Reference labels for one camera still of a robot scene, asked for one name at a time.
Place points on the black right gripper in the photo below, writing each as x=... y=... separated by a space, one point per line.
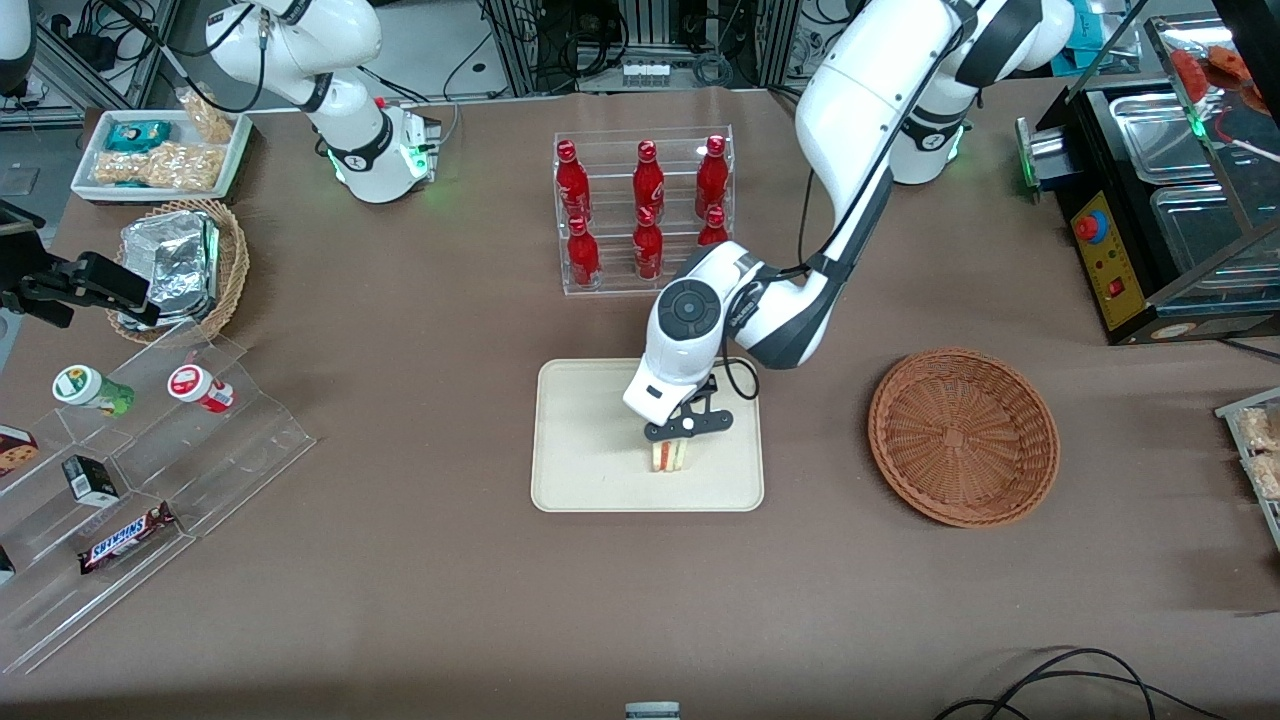
x=40 y=290

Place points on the triangular sandwich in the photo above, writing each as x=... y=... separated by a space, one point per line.
x=671 y=457

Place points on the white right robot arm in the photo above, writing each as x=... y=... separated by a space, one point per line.
x=350 y=130

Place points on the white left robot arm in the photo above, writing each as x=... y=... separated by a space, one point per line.
x=860 y=90

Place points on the cream rectangular plastic tray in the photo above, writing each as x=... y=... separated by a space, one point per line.
x=590 y=450

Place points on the white snack tray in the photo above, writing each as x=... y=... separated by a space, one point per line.
x=90 y=185

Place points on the wicker basket holding foil container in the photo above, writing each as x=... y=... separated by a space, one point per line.
x=235 y=265

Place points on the empty brown wicker basket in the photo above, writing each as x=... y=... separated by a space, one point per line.
x=965 y=440

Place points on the white tray with pastries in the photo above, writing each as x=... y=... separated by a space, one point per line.
x=1232 y=412

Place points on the green lidded snack cup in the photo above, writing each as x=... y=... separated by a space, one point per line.
x=82 y=385

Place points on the aluminium foil container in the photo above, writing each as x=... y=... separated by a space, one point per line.
x=175 y=265

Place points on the clear bag of nuts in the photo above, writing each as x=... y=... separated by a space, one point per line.
x=155 y=168

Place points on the red lidded snack cup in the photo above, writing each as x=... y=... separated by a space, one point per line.
x=195 y=385

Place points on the brown cookie box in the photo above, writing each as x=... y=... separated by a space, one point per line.
x=15 y=450

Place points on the green snack packet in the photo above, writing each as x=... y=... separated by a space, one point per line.
x=138 y=134

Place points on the red cola bottle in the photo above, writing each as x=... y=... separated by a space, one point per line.
x=648 y=180
x=583 y=255
x=648 y=250
x=711 y=175
x=712 y=228
x=572 y=180

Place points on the small black carton box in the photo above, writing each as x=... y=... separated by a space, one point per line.
x=92 y=482

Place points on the clear acrylic stepped display shelf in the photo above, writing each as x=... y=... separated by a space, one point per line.
x=220 y=450

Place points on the clear bag of crackers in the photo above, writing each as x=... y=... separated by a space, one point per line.
x=208 y=115

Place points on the clear acrylic bottle rack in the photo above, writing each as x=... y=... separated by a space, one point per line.
x=610 y=200

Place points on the Snickers chocolate bar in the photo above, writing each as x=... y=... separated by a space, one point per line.
x=127 y=540

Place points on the grey device at table edge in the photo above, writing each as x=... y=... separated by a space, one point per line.
x=652 y=711

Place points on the white power strip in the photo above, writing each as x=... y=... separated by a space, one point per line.
x=645 y=73

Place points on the green lit metal cylinder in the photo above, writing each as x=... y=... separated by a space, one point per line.
x=1045 y=152

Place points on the red emergency stop button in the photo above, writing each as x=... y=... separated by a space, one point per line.
x=1092 y=226

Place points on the black food warmer cabinet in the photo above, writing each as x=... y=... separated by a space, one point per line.
x=1130 y=270

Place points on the steel food pan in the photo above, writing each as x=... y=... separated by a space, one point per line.
x=1200 y=235
x=1160 y=135

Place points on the teal box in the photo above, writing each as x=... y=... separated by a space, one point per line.
x=1080 y=42

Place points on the packed pastry snack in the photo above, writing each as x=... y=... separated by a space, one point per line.
x=1262 y=450

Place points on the red fried food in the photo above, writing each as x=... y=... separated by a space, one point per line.
x=1205 y=70

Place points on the aluminium frame rack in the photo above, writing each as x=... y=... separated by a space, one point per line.
x=520 y=40

